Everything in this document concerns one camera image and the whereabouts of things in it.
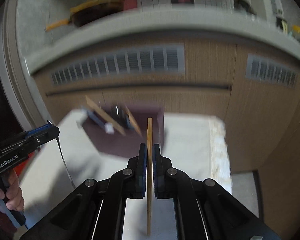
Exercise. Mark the wooden spoon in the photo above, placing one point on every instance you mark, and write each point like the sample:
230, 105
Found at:
133, 122

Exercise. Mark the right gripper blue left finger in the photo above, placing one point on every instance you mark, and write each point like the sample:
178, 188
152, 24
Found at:
139, 166

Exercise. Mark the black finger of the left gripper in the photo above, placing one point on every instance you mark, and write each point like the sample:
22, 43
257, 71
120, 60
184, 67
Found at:
42, 140

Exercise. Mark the large steel spoon black handle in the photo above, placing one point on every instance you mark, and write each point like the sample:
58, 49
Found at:
119, 116

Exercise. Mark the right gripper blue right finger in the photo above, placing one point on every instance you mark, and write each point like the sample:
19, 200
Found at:
162, 190

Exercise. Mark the small grey vent grille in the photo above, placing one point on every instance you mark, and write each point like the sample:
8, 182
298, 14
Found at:
266, 70

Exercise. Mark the long grey vent grille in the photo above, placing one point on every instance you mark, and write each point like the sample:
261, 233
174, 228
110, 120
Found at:
133, 60

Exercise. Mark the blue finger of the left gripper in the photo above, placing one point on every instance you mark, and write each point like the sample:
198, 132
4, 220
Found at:
47, 130

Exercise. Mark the yellow handled frying pan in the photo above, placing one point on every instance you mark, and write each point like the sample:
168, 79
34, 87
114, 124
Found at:
87, 12

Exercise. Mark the blue plastic spoon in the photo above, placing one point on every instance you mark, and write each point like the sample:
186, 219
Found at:
94, 117

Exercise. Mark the wooden chopstick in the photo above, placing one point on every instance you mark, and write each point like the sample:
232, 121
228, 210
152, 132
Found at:
149, 173
104, 115

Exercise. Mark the yellow lid jar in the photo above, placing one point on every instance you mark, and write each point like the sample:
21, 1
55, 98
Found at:
296, 32

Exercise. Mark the dark sauce bottle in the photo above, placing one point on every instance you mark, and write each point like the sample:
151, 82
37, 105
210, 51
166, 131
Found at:
282, 24

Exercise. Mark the white fringed tablecloth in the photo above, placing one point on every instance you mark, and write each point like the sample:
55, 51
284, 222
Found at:
102, 205

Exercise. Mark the purple plastic utensil bin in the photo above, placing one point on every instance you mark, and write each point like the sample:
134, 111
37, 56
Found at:
125, 132

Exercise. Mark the person's left hand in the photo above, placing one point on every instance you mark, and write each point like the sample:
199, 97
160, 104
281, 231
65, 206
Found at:
13, 193

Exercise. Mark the small steel smiley spoon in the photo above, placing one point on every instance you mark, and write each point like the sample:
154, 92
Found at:
65, 165

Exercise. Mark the grey kitchen countertop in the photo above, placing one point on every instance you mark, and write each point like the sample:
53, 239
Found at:
163, 18

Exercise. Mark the white ceramic spoon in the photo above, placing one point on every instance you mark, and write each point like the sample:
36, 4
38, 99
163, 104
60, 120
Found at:
108, 127

